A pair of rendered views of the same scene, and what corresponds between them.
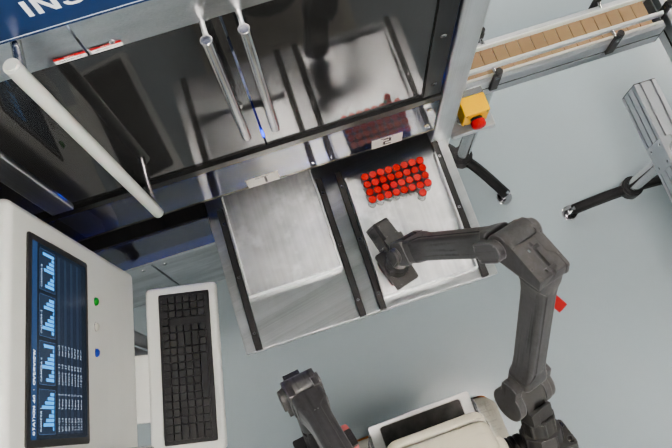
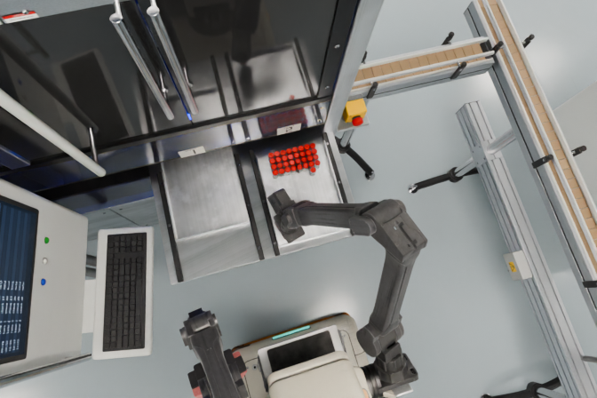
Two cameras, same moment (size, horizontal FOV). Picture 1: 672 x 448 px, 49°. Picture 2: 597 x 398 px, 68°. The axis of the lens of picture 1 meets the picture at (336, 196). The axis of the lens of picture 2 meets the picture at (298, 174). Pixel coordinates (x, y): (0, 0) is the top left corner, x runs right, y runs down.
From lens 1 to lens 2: 0.38 m
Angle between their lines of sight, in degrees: 5
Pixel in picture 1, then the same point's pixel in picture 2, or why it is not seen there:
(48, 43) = not seen: outside the picture
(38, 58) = not seen: outside the picture
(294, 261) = (213, 215)
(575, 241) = (415, 208)
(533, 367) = (389, 318)
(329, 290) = (238, 238)
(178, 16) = not seen: outside the picture
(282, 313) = (201, 254)
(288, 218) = (211, 182)
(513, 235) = (383, 214)
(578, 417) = (409, 330)
